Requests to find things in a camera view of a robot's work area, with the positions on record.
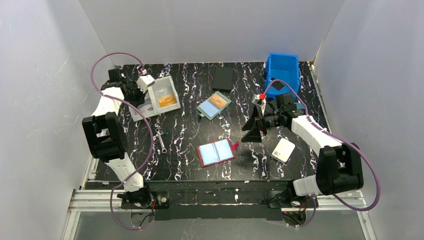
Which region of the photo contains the red card holder wallet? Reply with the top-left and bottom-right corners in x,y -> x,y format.
196,138 -> 240,169

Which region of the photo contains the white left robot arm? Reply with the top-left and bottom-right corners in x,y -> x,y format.
82,96 -> 152,206

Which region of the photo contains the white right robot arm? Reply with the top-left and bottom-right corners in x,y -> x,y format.
241,93 -> 364,200

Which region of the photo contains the patterned card in tray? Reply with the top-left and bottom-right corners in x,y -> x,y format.
137,100 -> 154,114

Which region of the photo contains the black card in bin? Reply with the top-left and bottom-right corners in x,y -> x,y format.
271,79 -> 285,91

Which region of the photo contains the white card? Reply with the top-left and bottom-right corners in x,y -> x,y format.
271,138 -> 296,163

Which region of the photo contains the orange card in tray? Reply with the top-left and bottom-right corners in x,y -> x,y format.
157,93 -> 177,108

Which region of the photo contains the green open card wallet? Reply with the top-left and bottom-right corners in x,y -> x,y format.
196,91 -> 232,120

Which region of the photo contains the clear two-compartment tray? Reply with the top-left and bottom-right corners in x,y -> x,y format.
129,75 -> 181,122

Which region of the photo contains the blue plastic bin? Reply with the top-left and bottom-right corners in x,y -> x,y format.
264,52 -> 300,93

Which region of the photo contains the black wallet at back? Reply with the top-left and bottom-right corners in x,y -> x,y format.
212,66 -> 234,93

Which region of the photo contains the silver wrench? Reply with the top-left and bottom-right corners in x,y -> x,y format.
155,128 -> 168,154

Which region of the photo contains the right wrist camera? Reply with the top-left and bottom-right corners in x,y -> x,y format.
251,93 -> 267,114

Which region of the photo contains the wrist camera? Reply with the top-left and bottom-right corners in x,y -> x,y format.
251,93 -> 267,114
136,69 -> 155,93

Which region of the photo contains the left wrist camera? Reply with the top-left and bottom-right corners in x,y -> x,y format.
136,69 -> 155,93

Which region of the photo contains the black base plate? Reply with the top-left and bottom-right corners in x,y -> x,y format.
119,180 -> 318,221

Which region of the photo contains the aluminium frame rail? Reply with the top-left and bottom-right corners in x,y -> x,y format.
61,65 -> 377,240

